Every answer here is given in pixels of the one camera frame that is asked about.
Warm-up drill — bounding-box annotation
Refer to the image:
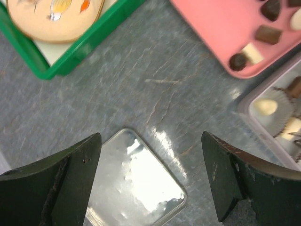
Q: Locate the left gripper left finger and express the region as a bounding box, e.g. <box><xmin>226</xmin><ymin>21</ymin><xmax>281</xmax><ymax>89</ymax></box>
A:
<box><xmin>0</xmin><ymin>133</ymin><xmax>102</xmax><ymax>226</ymax></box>

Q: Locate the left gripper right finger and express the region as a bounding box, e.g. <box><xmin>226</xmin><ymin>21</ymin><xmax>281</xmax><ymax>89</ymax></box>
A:
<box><xmin>201</xmin><ymin>131</ymin><xmax>301</xmax><ymax>226</ymax></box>

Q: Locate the pink chocolate tin box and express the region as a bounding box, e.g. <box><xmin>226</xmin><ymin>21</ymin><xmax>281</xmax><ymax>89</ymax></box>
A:
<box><xmin>238</xmin><ymin>54</ymin><xmax>301</xmax><ymax>170</ymax></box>

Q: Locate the white chocolate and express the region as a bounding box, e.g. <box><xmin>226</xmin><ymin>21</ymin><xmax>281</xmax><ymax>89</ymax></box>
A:
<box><xmin>253</xmin><ymin>98</ymin><xmax>278</xmax><ymax>116</ymax></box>

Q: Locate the brown chocolate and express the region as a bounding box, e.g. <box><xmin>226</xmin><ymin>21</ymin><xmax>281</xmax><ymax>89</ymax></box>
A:
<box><xmin>287</xmin><ymin>76</ymin><xmax>301</xmax><ymax>98</ymax></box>

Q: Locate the pink plastic tray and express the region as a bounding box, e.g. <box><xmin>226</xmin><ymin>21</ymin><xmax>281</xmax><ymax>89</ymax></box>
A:
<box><xmin>171</xmin><ymin>0</ymin><xmax>301</xmax><ymax>79</ymax></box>

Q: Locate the silver tin lid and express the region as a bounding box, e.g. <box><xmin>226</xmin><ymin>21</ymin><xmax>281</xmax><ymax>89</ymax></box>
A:
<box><xmin>86</xmin><ymin>128</ymin><xmax>187</xmax><ymax>226</ymax></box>

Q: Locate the beige floral plate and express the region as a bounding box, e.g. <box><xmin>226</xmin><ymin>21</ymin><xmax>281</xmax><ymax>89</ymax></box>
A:
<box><xmin>6</xmin><ymin>0</ymin><xmax>104</xmax><ymax>43</ymax></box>

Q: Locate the green plastic crate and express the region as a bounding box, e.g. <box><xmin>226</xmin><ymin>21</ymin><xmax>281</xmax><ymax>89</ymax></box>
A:
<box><xmin>0</xmin><ymin>0</ymin><xmax>144</xmax><ymax>80</ymax></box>

